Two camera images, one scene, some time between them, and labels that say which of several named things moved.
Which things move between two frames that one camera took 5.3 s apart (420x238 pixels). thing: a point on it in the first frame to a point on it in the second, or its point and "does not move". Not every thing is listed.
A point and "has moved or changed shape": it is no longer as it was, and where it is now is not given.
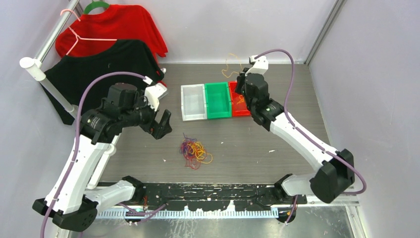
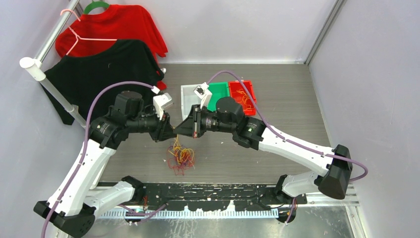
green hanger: x=94 y=4 does not move
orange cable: x=240 y=96 has moved or changed shape
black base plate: x=215 y=197 does not move
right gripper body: x=240 y=88 to x=206 y=121
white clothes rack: x=37 y=67 does not move
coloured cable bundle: x=194 y=152 to x=180 y=158
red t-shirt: x=94 y=30 does not move
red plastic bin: x=239 y=106 does not move
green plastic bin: x=217 y=98 does not move
